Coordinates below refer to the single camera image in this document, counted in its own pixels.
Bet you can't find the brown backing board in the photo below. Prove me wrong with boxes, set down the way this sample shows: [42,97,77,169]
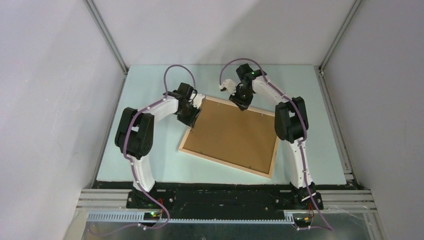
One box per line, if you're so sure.
[182,99,278,175]

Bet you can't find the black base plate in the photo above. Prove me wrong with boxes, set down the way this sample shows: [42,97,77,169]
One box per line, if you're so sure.
[126,182,324,220]

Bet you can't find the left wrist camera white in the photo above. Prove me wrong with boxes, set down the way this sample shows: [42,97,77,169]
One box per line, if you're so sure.
[190,93,206,109]

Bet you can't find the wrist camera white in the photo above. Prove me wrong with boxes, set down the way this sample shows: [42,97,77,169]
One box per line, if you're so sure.
[219,79,237,95]
[190,93,206,109]

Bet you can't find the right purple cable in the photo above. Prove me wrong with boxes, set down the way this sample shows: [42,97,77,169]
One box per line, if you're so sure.
[218,58,334,232]

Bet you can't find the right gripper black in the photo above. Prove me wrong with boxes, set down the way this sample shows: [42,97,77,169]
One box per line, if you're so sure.
[229,85,254,111]

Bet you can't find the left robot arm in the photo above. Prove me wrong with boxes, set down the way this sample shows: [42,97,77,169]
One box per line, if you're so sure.
[114,83,206,208]

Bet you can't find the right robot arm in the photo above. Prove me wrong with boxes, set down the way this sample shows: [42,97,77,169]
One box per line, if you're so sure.
[220,63,316,209]

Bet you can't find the white wooden picture frame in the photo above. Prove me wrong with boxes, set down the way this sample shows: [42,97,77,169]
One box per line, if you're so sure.
[178,95,281,180]

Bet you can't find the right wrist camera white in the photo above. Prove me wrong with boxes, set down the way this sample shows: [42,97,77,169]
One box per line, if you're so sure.
[219,79,237,95]

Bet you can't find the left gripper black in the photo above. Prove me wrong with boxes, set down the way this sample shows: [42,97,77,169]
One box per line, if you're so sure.
[177,101,202,129]

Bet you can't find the white cable duct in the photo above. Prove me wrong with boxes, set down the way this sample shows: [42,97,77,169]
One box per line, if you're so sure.
[86,210,295,225]

